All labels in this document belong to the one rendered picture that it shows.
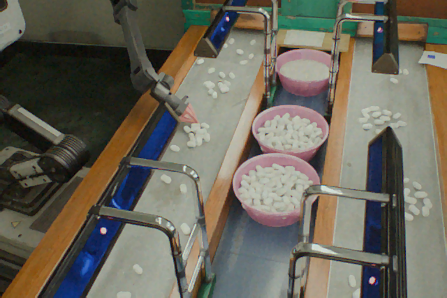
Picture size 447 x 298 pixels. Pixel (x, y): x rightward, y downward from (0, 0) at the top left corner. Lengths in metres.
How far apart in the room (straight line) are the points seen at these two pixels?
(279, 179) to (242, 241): 0.24
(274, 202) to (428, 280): 0.48
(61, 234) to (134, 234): 0.20
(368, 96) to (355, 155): 0.36
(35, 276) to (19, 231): 0.57
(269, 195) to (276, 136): 0.28
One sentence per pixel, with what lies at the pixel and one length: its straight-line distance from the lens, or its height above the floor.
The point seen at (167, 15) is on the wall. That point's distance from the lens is 3.49.
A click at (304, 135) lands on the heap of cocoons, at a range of 1.73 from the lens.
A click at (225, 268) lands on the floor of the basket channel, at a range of 1.39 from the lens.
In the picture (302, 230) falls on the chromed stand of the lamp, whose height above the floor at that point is 0.99.
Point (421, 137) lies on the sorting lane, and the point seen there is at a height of 0.74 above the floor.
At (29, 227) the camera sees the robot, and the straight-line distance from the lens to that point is 1.93.
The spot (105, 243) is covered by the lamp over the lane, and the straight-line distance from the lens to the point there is 0.99.
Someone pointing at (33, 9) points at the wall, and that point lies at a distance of 3.97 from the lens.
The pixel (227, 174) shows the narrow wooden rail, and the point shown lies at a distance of 1.51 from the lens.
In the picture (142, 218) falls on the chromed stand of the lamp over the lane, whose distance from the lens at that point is 0.94.
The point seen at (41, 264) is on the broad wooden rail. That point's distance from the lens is 1.40.
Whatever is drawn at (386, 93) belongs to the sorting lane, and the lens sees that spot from 1.97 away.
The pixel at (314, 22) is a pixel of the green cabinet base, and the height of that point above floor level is 0.82.
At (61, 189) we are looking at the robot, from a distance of 2.03.
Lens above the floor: 1.80
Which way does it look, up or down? 39 degrees down
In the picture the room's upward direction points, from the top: 4 degrees counter-clockwise
